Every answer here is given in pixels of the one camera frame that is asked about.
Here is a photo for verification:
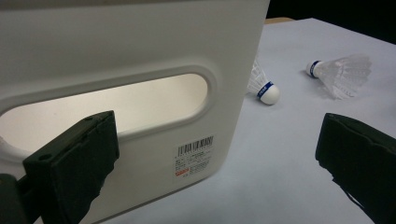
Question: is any white barcode sticker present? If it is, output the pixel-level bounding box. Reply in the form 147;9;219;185
172;133;217;184

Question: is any white shuttlecock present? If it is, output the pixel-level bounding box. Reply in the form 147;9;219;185
247;57;281;106
305;53;374;101

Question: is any white table mat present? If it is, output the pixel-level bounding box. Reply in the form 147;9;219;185
102;17;396;224

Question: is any white plastic bin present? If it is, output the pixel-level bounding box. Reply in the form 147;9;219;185
0;0;271;224

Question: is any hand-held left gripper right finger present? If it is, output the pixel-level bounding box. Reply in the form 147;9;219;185
315;112;396;224

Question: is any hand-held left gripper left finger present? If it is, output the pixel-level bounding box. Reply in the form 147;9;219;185
21;110;120;224

